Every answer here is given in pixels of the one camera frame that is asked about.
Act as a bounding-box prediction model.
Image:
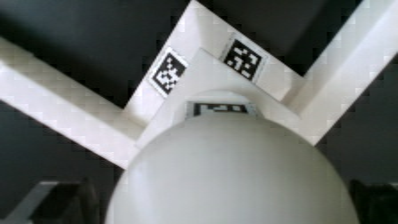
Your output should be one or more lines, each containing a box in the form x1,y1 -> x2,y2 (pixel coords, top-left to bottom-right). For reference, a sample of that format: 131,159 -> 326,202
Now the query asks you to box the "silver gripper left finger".
0,179 -> 101,224

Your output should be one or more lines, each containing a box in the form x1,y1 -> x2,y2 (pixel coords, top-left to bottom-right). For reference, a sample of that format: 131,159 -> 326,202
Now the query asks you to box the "white U-shaped border frame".
0,0 -> 398,167

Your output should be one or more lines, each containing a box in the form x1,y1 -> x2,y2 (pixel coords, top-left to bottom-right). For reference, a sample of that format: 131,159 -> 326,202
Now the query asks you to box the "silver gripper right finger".
350,180 -> 398,224

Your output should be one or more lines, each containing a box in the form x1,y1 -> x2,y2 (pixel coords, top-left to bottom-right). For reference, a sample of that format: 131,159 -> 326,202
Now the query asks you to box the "white lamp bulb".
104,89 -> 362,224

